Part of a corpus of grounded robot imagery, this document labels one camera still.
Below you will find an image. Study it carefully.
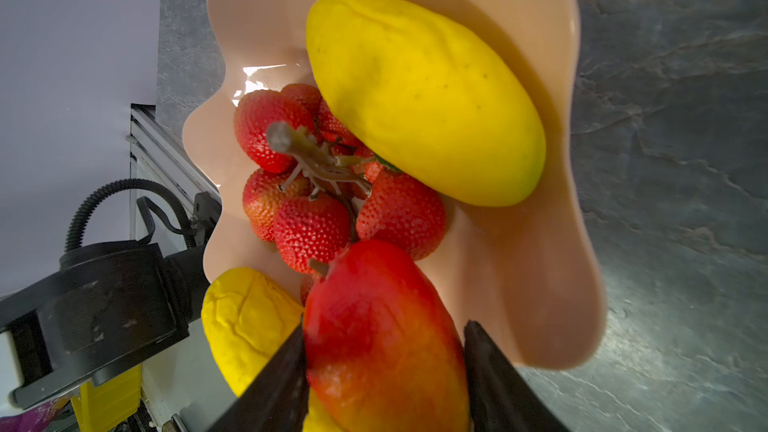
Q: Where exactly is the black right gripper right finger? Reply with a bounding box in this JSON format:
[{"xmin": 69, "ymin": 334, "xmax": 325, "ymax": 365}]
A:
[{"xmin": 464, "ymin": 320, "xmax": 569, "ymax": 432}]

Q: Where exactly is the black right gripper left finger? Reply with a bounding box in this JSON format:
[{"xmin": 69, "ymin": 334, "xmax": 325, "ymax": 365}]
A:
[{"xmin": 208, "ymin": 325, "xmax": 310, "ymax": 432}]

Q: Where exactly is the bumpy yellow fake fruit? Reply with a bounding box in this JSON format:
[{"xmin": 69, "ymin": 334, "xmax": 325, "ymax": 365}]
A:
[{"xmin": 201, "ymin": 267, "xmax": 341, "ymax": 431}]

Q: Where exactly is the red yellow fake mango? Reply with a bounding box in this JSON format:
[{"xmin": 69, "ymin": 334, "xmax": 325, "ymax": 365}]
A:
[{"xmin": 303, "ymin": 240, "xmax": 472, "ymax": 431}]

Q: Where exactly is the pink wavy fruit bowl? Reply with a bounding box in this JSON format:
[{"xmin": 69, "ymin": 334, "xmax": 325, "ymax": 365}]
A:
[{"xmin": 182, "ymin": 0, "xmax": 607, "ymax": 369}]

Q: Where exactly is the red fake strawberry bunch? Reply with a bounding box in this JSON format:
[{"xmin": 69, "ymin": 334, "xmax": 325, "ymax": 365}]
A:
[{"xmin": 233, "ymin": 84, "xmax": 448, "ymax": 298}]

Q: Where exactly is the smooth yellow fake mango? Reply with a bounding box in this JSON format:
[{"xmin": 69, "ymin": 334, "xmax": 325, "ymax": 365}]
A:
[{"xmin": 306, "ymin": 0, "xmax": 546, "ymax": 207}]

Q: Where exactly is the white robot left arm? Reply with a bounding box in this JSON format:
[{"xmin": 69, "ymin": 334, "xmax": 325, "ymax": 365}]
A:
[{"xmin": 1, "ymin": 178, "xmax": 222, "ymax": 417}]

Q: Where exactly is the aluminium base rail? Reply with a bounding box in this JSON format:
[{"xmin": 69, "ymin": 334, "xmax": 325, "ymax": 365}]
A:
[{"xmin": 126, "ymin": 104, "xmax": 221, "ymax": 209}]

